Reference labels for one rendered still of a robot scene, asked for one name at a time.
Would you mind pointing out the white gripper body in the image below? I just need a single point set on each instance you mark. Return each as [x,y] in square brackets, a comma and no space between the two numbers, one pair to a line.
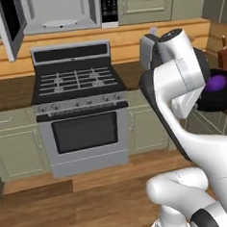
[186,105]

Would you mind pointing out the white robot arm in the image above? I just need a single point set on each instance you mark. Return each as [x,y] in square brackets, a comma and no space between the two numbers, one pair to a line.
[199,163]

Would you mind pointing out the sage green sink cupboard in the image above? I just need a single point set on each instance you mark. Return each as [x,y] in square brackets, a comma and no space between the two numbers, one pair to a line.
[212,123]

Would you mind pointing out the purple eggplant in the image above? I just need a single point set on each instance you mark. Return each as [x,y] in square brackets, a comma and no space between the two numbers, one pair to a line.
[216,83]

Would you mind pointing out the steel oven door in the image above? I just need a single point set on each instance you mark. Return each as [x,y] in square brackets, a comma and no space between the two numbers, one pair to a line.
[87,165]

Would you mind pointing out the white microwave turntable plate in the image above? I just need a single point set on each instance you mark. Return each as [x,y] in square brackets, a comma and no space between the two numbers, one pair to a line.
[60,23]

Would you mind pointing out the grey microwave oven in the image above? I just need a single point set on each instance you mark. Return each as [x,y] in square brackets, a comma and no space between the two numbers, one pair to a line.
[62,7]

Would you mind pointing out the grey microwave door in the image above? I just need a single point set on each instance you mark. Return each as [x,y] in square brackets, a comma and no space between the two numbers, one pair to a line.
[14,51]

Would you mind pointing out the sage green drawer front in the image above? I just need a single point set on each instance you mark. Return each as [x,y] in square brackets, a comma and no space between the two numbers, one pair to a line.
[135,99]
[22,117]

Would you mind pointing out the brown wooden knife block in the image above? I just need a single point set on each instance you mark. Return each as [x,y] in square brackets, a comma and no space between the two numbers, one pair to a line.
[226,60]

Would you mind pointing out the pale grey countertop appliance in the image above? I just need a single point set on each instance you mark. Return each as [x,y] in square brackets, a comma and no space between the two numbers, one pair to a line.
[146,53]

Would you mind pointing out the steel range knob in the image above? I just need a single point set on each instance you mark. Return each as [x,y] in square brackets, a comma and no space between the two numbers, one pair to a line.
[54,107]
[106,98]
[42,108]
[117,96]

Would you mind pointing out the steel gas range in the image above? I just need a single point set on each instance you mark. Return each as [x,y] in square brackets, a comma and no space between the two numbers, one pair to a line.
[74,81]

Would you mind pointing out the small white wall outlet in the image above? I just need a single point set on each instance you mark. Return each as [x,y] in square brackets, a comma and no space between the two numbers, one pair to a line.
[153,29]

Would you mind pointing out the sage green wall cupboard panel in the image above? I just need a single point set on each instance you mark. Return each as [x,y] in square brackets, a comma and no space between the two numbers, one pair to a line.
[188,0]

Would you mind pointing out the dark green wall cupboard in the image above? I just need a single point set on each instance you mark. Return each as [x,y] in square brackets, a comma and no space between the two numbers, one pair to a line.
[216,1]

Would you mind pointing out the sage green wall cupboard door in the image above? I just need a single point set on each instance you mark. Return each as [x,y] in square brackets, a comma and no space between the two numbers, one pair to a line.
[148,3]

